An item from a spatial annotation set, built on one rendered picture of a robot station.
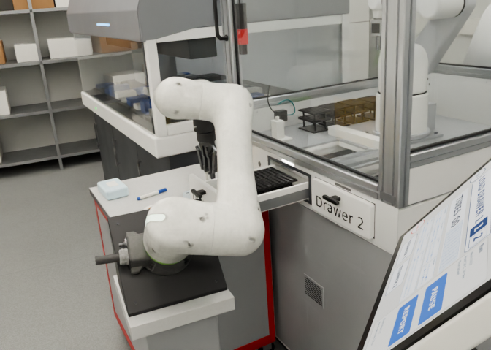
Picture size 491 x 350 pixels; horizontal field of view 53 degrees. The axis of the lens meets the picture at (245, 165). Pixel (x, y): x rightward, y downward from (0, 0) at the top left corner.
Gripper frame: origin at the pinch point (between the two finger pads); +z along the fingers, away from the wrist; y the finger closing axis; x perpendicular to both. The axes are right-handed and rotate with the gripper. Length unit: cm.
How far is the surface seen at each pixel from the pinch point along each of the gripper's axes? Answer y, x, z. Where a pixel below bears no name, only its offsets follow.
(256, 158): -7.4, -19.1, -5.5
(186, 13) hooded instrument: 48, -31, -63
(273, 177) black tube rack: -29.9, -5.9, -6.2
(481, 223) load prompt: -121, 40, -32
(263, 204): -38.1, 7.8, -2.2
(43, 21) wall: 380, -93, -59
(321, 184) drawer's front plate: -52, -6, -8
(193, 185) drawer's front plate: -11.9, 16.9, -5.8
